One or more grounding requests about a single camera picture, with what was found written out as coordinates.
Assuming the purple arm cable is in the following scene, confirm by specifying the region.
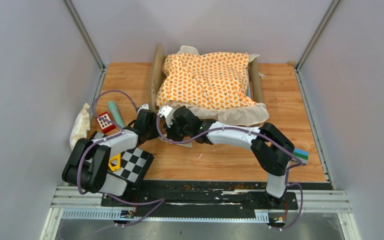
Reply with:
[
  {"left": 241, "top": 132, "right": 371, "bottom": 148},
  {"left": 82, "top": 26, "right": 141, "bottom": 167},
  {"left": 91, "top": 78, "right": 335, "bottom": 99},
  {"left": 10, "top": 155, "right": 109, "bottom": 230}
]
[
  {"left": 156, "top": 106, "right": 310, "bottom": 226},
  {"left": 76, "top": 90, "right": 167, "bottom": 220}
]

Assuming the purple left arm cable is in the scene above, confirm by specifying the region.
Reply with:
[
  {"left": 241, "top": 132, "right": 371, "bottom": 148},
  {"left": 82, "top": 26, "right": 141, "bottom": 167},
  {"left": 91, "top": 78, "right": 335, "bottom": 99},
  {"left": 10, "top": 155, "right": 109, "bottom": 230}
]
[{"left": 76, "top": 90, "right": 167, "bottom": 220}]

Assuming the teal cylinder toy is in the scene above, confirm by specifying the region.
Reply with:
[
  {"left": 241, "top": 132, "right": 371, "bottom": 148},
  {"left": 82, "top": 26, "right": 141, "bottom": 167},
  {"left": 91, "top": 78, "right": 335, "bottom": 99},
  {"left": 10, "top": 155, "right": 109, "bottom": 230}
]
[{"left": 107, "top": 101, "right": 126, "bottom": 128}]

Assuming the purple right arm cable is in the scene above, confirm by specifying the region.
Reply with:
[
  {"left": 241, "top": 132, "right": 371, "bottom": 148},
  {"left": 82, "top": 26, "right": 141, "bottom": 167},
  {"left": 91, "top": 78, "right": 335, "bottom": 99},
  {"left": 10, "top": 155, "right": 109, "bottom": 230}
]
[{"left": 156, "top": 106, "right": 310, "bottom": 226}]

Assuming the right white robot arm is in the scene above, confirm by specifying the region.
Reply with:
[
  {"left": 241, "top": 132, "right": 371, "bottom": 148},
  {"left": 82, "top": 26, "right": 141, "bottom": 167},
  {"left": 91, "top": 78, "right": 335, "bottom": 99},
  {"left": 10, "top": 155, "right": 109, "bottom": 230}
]
[{"left": 156, "top": 106, "right": 295, "bottom": 209}]

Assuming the yellow plastic block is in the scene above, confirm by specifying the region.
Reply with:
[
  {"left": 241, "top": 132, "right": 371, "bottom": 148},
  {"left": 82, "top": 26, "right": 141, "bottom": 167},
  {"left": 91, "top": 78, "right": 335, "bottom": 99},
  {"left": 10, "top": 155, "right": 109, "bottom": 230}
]
[{"left": 108, "top": 153, "right": 122, "bottom": 172}]

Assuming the white duck pillow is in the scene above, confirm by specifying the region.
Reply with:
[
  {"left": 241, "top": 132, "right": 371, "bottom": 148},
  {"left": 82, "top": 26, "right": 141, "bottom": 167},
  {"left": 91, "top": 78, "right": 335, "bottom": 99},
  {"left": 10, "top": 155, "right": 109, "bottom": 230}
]
[{"left": 69, "top": 103, "right": 91, "bottom": 150}]

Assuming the blue green small block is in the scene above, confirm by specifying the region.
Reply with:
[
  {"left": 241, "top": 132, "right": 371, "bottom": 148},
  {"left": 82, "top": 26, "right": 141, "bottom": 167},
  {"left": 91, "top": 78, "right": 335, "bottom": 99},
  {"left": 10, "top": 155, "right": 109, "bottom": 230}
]
[{"left": 293, "top": 148, "right": 309, "bottom": 164}]

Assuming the red window toy block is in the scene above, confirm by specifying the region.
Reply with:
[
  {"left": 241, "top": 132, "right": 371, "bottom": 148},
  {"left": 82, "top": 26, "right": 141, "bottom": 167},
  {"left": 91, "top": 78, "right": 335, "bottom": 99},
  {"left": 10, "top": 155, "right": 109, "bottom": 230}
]
[{"left": 96, "top": 111, "right": 116, "bottom": 134}]

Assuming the black white checkerboard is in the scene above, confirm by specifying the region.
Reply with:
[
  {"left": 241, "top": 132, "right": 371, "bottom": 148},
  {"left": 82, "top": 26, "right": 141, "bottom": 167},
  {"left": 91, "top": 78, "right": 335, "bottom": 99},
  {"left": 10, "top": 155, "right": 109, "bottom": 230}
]
[{"left": 98, "top": 130, "right": 155, "bottom": 189}]

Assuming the wooden pet bed frame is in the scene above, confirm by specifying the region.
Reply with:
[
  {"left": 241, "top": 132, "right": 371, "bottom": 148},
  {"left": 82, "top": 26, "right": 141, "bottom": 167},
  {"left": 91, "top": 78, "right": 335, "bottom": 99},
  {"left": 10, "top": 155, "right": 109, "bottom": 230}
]
[{"left": 147, "top": 43, "right": 266, "bottom": 128}]

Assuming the yellow duck print blanket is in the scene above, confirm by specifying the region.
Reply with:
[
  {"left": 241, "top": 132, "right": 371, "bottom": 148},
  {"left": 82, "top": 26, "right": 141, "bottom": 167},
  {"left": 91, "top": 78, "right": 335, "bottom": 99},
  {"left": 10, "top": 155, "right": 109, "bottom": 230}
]
[{"left": 155, "top": 46, "right": 271, "bottom": 130}]

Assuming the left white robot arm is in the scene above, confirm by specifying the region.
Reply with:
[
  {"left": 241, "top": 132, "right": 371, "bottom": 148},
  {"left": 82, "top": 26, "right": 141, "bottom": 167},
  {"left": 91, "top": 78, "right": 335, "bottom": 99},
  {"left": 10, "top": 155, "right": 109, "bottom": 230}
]
[{"left": 61, "top": 109, "right": 158, "bottom": 207}]

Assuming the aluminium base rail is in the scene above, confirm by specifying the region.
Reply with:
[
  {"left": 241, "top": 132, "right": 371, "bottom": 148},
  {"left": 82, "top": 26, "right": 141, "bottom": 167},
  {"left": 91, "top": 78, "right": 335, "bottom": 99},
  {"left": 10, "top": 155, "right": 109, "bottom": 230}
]
[{"left": 49, "top": 181, "right": 354, "bottom": 224}]

